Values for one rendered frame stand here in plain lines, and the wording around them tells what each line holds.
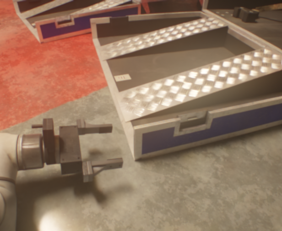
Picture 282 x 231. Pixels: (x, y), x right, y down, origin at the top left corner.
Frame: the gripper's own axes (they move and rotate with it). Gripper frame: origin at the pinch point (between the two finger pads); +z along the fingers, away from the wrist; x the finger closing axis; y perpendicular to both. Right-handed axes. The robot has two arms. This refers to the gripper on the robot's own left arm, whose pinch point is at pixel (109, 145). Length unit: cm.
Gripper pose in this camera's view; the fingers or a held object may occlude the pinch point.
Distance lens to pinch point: 60.5
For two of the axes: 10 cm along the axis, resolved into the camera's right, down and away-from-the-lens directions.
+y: -1.8, 7.8, 6.0
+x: 3.0, 6.3, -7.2
